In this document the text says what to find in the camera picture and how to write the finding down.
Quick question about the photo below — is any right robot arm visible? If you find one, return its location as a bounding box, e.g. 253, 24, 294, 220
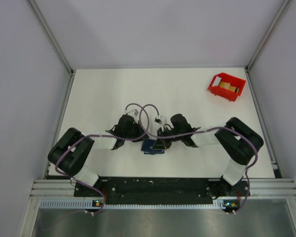
152, 114, 264, 196

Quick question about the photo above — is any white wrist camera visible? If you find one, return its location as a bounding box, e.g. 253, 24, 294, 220
154, 115, 167, 129
124, 109, 139, 123

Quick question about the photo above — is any aluminium frame post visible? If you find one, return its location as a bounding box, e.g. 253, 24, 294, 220
26, 0, 74, 75
246, 0, 293, 72

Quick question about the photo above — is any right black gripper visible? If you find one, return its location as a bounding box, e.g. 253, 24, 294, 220
152, 126, 184, 150

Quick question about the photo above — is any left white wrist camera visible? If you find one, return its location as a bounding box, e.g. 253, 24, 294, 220
124, 109, 139, 123

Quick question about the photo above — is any right aluminium frame post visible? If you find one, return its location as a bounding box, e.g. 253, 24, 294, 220
246, 0, 293, 72

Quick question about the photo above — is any grey slotted cable duct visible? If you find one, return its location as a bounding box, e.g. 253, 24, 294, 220
39, 199, 237, 210

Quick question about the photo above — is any blue leather card holder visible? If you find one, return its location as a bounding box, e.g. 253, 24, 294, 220
141, 139, 164, 155

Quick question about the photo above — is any aluminium front rail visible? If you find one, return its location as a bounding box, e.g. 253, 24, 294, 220
30, 177, 296, 199

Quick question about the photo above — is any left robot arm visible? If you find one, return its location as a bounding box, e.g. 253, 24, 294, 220
47, 115, 148, 196

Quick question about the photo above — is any red plastic bin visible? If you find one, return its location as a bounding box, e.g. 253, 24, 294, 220
207, 73, 246, 102

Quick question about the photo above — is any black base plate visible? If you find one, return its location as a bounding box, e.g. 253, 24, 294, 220
74, 176, 249, 204

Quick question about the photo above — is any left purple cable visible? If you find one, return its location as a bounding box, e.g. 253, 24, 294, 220
54, 103, 161, 218

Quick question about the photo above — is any gold credit card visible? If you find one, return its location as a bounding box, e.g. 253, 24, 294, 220
219, 81, 231, 90

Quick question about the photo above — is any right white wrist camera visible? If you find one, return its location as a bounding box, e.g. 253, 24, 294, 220
154, 115, 167, 129

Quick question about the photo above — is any left aluminium frame post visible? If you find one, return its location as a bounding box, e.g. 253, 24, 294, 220
26, 0, 74, 75

